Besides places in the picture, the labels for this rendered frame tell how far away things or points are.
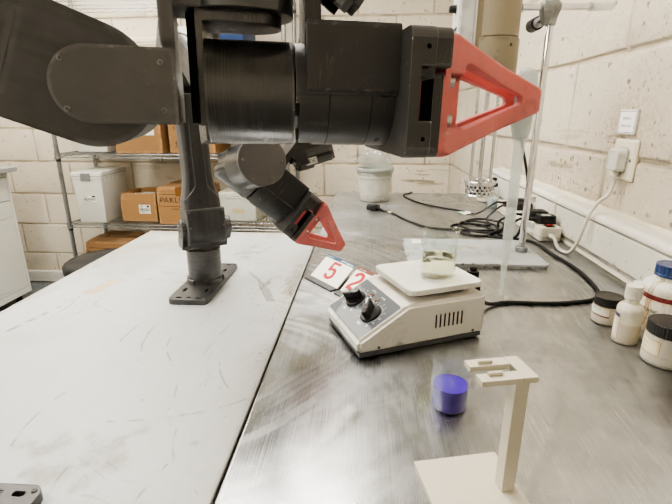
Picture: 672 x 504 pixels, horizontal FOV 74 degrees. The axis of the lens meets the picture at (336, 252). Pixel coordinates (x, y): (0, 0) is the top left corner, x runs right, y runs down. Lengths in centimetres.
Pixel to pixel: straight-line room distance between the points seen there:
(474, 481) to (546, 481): 7
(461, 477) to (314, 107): 34
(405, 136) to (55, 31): 17
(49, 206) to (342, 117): 364
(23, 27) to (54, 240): 367
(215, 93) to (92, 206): 292
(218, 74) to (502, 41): 81
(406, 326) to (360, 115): 40
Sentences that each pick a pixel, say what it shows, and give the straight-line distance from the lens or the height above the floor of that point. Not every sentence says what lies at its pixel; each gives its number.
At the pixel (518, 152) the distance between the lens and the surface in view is 32.
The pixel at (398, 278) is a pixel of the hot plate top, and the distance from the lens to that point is 65.
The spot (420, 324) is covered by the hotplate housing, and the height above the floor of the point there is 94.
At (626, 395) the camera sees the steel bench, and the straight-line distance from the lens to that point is 64.
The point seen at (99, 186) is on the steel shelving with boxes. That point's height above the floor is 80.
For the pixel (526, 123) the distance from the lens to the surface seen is 32.
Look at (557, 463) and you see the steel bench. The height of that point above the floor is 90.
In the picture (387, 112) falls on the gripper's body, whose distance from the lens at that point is 26.
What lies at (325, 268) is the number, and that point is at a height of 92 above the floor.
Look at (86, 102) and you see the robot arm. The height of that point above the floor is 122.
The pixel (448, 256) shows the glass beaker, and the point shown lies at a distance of 64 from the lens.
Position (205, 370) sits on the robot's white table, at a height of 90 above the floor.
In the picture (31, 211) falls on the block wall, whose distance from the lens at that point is 395.
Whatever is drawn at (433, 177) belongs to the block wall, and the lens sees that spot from 310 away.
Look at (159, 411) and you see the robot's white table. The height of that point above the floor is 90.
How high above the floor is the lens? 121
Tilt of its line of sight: 17 degrees down
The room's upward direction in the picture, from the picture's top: straight up
